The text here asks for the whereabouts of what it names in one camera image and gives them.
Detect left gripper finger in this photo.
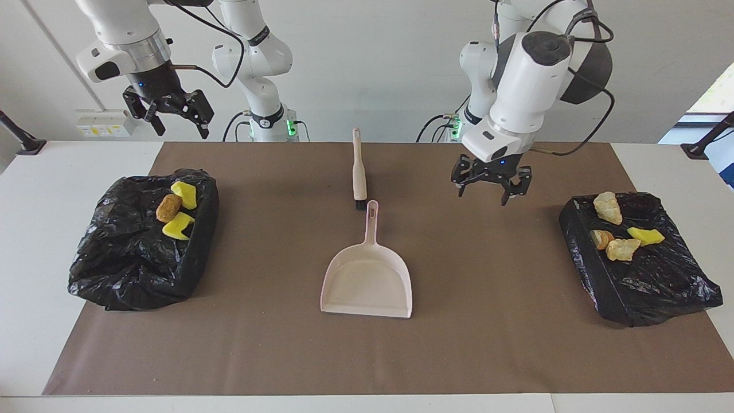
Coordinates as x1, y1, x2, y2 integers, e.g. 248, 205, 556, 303
500, 166, 533, 207
451, 154, 479, 198

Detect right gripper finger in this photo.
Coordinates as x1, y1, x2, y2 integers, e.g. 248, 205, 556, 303
166, 89, 216, 140
122, 92, 167, 137

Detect chunky yellow sponge piece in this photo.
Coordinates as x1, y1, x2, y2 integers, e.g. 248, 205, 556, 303
170, 181, 197, 211

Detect brown cork-like cylinder piece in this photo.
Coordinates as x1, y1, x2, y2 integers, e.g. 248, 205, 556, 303
155, 193, 182, 223

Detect beige hand brush black bristles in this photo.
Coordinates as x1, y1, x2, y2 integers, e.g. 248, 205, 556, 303
352, 128, 369, 210

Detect notched yellow sponge piece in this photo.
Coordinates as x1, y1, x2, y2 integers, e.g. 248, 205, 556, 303
162, 212, 196, 241

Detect small yellow sponge wedge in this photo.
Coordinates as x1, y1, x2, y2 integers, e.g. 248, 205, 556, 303
627, 227, 666, 247

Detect beige plastic dustpan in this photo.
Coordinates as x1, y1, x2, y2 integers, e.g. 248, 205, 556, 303
320, 200, 413, 319

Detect crumpled black bag-lined bin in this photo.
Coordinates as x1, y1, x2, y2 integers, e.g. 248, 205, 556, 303
68, 168, 220, 312

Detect taut black bag-lined bin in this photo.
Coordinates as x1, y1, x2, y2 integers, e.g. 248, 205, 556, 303
559, 192, 724, 328

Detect brown paper table mat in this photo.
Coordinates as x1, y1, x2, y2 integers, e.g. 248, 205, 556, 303
43, 142, 734, 396

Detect bright window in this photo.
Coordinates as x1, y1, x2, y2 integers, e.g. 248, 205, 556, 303
658, 62, 734, 144

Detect black right base cable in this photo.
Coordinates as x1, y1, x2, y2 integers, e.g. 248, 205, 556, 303
222, 111, 253, 142

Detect black base cable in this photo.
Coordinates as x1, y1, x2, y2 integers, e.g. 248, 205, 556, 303
416, 95, 472, 142
222, 111, 253, 142

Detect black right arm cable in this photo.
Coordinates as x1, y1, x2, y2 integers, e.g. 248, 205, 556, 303
163, 0, 247, 89

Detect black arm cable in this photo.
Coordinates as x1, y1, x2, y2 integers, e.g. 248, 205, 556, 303
163, 0, 247, 89
493, 0, 617, 157

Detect white wall socket box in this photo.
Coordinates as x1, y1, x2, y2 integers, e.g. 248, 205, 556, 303
76, 109, 136, 138

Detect black left base cable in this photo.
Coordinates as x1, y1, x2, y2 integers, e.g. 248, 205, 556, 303
416, 95, 472, 142

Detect thin wall cable conduit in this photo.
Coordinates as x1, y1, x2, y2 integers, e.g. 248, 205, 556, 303
22, 0, 108, 112

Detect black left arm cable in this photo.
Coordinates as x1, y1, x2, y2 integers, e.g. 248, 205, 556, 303
493, 0, 617, 157

